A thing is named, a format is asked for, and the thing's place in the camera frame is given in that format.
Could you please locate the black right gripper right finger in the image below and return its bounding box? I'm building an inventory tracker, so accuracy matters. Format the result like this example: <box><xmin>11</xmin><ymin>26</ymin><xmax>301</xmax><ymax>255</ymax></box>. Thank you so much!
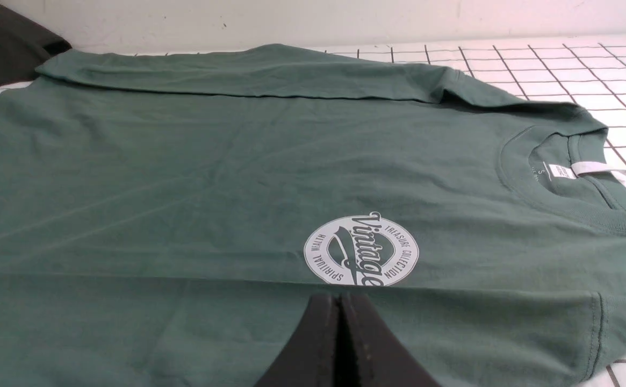
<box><xmin>340</xmin><ymin>293</ymin><xmax>440</xmax><ymax>386</ymax></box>

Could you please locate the green long-sleeve top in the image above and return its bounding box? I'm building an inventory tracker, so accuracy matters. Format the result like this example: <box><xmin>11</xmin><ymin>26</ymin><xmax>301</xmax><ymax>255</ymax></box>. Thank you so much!
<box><xmin>0</xmin><ymin>44</ymin><xmax>626</xmax><ymax>387</ymax></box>

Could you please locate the dark olive garment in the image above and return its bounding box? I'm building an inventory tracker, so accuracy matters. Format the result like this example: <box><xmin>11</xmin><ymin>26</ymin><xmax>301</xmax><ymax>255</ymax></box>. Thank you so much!
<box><xmin>0</xmin><ymin>5</ymin><xmax>72</xmax><ymax>86</ymax></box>

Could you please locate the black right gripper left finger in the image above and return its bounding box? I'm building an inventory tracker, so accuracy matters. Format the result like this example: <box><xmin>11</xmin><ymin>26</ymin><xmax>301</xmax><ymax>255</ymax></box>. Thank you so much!
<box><xmin>256</xmin><ymin>295</ymin><xmax>340</xmax><ymax>386</ymax></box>

